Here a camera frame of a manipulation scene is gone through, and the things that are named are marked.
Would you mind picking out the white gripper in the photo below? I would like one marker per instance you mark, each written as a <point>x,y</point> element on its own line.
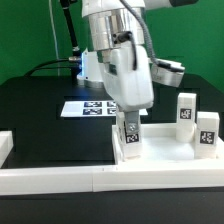
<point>128,79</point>

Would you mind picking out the white square table top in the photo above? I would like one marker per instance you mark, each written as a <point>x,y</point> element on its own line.
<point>159,145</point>

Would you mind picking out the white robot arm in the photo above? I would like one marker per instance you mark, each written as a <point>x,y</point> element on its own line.
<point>119,34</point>

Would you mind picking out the white sheet with markers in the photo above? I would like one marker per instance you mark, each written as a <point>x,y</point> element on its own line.
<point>89,109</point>

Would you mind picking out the white front fence bar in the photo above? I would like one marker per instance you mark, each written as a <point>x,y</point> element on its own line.
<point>111,178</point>

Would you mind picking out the white left fence piece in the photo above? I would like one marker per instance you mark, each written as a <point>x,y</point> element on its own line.
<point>6,145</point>

